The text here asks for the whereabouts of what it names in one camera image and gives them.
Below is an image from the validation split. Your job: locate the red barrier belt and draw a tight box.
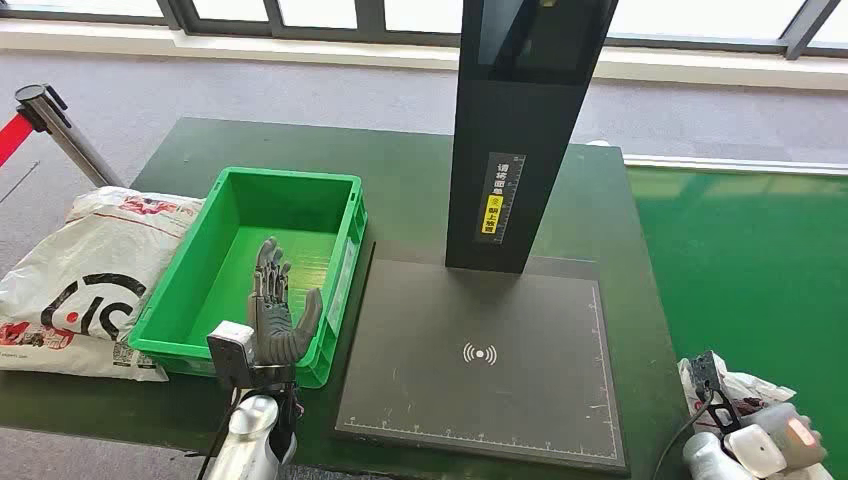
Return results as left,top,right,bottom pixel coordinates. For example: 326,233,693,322
0,113,34,167

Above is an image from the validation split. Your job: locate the small white parcel bag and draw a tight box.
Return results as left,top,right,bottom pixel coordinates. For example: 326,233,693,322
676,354,796,435

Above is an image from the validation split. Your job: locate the dark green table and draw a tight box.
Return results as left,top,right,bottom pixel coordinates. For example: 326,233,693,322
0,117,694,480

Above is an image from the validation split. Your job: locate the large white parcel bag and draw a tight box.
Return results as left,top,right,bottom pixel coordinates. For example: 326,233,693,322
0,186,205,384

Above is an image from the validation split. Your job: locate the white window sill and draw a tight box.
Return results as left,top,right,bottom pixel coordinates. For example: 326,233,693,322
0,18,848,92

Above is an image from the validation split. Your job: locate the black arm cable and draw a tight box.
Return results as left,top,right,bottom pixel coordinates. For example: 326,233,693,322
197,390,241,480
652,390,718,480

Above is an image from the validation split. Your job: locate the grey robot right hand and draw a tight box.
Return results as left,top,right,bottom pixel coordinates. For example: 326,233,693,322
725,402,836,480

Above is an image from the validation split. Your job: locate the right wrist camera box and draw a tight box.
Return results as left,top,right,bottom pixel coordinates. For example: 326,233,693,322
686,351,743,432

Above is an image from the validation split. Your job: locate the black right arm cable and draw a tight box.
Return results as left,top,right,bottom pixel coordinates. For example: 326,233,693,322
652,390,718,480

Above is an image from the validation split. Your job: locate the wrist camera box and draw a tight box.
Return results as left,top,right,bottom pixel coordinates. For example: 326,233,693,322
206,320,258,390
686,351,743,432

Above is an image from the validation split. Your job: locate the silver stanchion post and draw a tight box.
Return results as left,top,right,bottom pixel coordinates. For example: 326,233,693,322
14,84,126,189

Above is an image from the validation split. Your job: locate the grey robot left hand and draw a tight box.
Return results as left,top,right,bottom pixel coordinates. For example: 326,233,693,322
247,237,325,368

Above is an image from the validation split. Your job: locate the green plastic crate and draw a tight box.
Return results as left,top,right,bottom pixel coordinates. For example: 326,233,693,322
129,166,369,390

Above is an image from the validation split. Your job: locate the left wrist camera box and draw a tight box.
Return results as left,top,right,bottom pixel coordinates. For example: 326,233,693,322
206,320,258,390

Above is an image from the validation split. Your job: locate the black yellow ruler sticker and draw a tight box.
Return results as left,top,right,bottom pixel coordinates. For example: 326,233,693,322
473,152,527,245

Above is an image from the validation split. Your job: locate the dark window frame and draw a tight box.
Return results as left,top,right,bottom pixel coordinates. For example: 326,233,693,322
0,0,848,61

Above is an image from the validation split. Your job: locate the black inbound scanner machine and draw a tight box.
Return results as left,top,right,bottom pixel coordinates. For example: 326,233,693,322
334,0,629,475

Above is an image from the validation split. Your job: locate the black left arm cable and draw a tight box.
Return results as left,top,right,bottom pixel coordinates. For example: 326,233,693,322
197,390,241,480

